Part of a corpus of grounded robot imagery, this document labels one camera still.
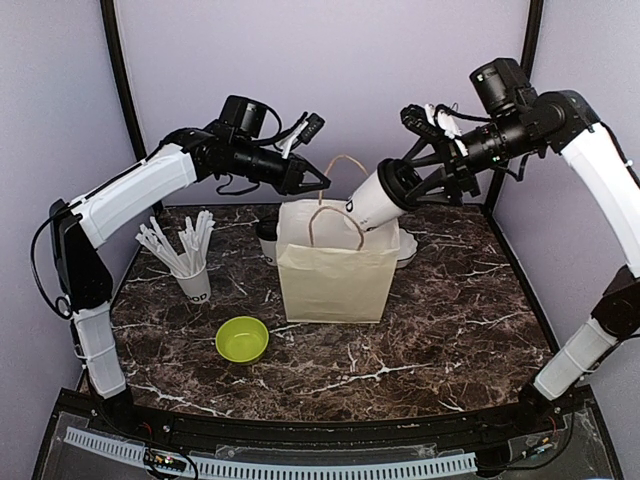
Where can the lime green bowl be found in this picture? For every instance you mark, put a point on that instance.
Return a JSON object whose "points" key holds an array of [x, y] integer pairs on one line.
{"points": [[242, 340]]}

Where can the white slotted cable duct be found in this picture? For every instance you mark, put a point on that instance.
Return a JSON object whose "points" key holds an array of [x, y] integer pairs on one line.
{"points": [[247, 463]]}

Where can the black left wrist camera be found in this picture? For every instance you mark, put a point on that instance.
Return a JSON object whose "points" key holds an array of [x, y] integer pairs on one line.
{"points": [[244, 114]]}

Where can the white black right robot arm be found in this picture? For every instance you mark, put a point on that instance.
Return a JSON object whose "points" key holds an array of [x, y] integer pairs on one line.
{"points": [[521, 124]]}

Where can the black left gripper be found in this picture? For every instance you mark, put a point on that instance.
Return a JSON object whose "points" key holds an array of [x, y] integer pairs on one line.
{"points": [[291, 181]]}

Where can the black front table rail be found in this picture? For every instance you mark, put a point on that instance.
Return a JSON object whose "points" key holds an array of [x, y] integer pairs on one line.
{"points": [[493, 428]]}

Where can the white cup holding straws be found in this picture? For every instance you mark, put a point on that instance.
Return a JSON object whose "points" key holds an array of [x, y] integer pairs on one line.
{"points": [[196, 287]]}

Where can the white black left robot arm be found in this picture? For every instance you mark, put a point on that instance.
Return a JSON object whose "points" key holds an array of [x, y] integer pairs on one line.
{"points": [[65, 255]]}

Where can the black plastic cup lid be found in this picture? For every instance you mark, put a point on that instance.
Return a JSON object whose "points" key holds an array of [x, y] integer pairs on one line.
{"points": [[397, 179]]}

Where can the white paper coffee cup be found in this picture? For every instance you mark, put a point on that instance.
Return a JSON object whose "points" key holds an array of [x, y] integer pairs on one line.
{"points": [[269, 252]]}

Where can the black corner frame post left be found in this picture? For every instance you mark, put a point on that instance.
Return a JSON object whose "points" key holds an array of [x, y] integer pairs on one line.
{"points": [[120, 75]]}

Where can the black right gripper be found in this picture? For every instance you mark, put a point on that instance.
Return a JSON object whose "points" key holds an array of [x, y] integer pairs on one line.
{"points": [[449, 178]]}

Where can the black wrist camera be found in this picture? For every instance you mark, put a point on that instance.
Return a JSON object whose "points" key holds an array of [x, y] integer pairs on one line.
{"points": [[503, 87], [244, 114]]}

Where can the brown paper takeout bag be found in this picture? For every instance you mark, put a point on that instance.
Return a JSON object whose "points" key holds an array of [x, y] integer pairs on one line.
{"points": [[330, 270]]}

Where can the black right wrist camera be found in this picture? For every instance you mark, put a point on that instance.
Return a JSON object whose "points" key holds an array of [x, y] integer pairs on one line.
{"points": [[503, 87]]}

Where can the white scalloped ceramic bowl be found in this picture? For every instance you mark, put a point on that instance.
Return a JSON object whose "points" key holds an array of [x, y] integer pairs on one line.
{"points": [[408, 248]]}

